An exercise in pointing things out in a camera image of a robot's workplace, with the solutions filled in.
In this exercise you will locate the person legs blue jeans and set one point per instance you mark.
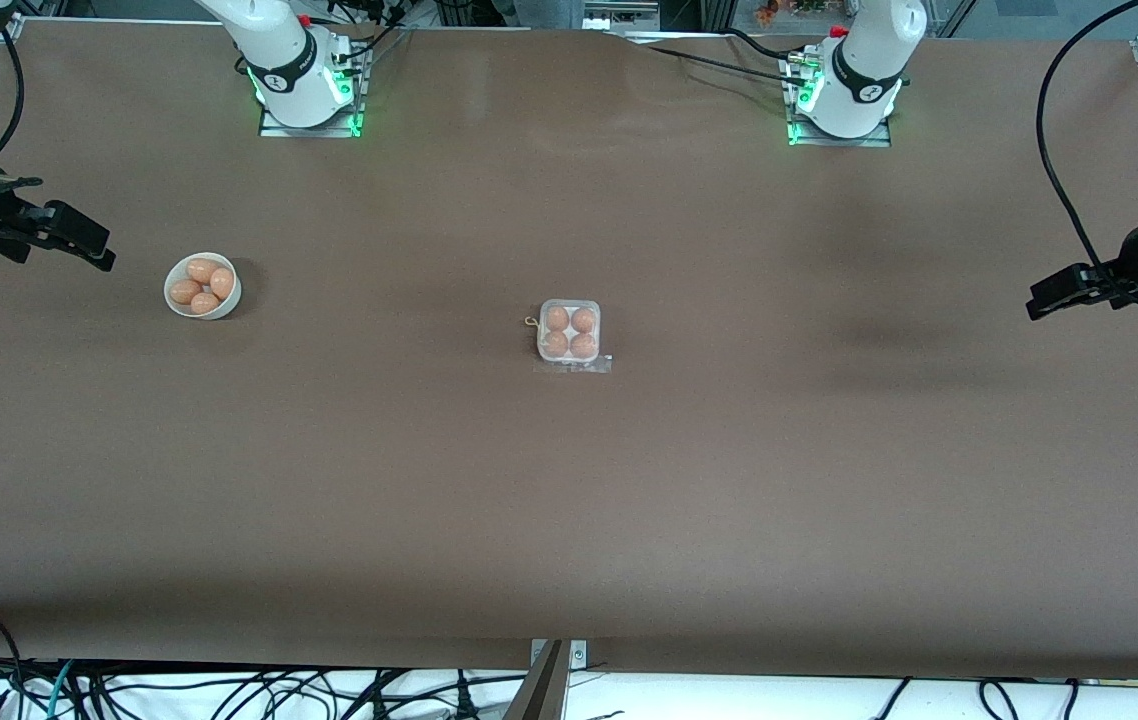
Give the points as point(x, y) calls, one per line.
point(554, 12)

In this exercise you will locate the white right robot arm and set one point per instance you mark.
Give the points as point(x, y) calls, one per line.
point(289, 60)

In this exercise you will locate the small metal bracket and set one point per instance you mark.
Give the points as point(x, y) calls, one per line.
point(579, 655)

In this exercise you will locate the white round bowl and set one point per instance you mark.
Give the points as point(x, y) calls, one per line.
point(226, 310)

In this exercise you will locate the orange colourful object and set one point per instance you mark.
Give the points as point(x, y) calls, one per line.
point(774, 10)

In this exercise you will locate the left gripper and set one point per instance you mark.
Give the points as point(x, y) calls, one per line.
point(1132, 264)

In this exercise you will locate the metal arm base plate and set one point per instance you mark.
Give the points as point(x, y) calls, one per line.
point(274, 130)
point(879, 140)

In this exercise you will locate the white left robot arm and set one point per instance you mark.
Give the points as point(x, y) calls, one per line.
point(864, 70)

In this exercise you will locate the clear plastic egg box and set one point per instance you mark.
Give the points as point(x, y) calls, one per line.
point(569, 332)

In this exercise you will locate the brown egg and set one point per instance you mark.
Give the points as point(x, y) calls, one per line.
point(185, 291)
point(583, 319)
point(204, 303)
point(556, 344)
point(556, 318)
point(222, 283)
point(583, 345)
point(202, 270)

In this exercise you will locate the dark metal pole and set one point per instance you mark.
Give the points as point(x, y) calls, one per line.
point(541, 695)

